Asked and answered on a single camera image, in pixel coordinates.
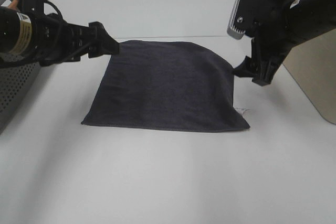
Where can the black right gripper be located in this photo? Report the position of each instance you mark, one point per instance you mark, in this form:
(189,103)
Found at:
(268,51)

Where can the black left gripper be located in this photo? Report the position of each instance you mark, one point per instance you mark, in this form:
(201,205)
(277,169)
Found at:
(65,42)

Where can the dark navy towel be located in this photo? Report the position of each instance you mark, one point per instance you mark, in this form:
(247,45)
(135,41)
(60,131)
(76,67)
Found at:
(171,86)

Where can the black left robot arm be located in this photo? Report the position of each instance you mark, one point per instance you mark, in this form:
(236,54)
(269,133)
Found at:
(21,36)

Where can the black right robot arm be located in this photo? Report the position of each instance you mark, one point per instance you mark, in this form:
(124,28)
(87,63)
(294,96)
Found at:
(275,27)

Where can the beige basket grey rim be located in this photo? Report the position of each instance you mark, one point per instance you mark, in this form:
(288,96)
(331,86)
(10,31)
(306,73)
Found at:
(312,62)

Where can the grey perforated basket orange rim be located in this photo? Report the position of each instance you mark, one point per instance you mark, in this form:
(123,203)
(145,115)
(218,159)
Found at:
(15,83)

